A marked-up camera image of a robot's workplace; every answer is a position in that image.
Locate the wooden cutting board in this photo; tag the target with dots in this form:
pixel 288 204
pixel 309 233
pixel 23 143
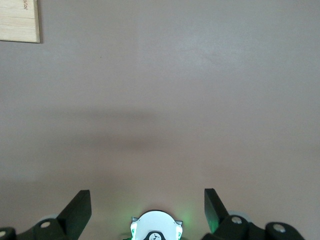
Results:
pixel 17 22

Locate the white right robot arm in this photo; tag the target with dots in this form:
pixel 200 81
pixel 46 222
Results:
pixel 155 225

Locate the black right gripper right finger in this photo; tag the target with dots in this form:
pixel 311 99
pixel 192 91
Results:
pixel 215 215

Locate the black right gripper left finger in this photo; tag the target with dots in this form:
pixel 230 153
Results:
pixel 75 215

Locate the brown table mat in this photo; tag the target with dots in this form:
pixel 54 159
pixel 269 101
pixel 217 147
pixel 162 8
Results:
pixel 160 100

